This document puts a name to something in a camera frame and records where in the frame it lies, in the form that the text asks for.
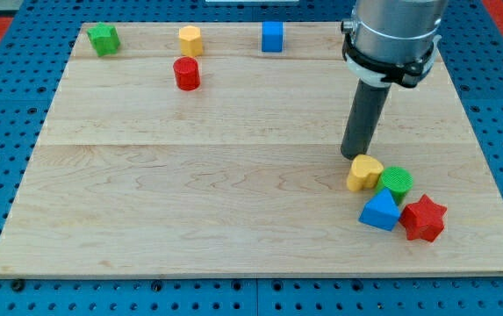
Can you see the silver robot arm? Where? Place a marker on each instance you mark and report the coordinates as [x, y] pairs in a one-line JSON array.
[[392, 41]]

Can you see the blue cube block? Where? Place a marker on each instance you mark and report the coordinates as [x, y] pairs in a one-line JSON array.
[[272, 37]]

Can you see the wooden board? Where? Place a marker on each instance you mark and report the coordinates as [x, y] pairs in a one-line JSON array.
[[133, 178]]

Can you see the red cylinder block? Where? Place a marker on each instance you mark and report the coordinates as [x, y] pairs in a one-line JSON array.
[[186, 72]]

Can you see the yellow heart block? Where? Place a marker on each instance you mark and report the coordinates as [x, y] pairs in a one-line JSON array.
[[364, 173]]

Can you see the yellow hexagon block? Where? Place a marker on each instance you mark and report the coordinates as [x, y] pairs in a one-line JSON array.
[[190, 41]]

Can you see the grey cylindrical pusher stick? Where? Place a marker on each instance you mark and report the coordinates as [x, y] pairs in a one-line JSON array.
[[363, 117]]

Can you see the blue triangle block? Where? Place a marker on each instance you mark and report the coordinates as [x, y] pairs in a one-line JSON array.
[[381, 211]]

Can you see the green cylinder block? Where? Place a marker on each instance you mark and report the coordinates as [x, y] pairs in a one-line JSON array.
[[397, 180]]

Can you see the red star block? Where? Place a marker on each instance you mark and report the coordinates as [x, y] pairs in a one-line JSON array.
[[423, 220]]

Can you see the green star block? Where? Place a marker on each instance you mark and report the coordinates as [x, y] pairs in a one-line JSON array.
[[104, 39]]

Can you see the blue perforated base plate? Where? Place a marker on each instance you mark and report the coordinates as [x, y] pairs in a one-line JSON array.
[[33, 55]]

